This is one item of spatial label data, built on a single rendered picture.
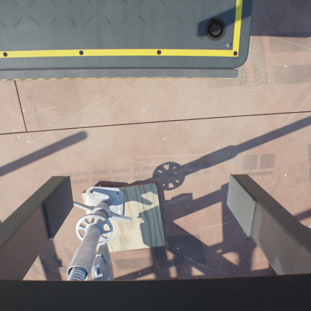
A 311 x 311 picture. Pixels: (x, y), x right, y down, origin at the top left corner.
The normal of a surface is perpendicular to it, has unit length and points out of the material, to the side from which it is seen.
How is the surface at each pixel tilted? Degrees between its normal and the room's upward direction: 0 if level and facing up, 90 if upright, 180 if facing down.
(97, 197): 0
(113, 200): 0
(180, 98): 0
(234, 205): 90
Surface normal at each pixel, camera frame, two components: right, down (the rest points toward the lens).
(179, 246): 0.03, 0.30
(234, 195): -1.00, 0.00
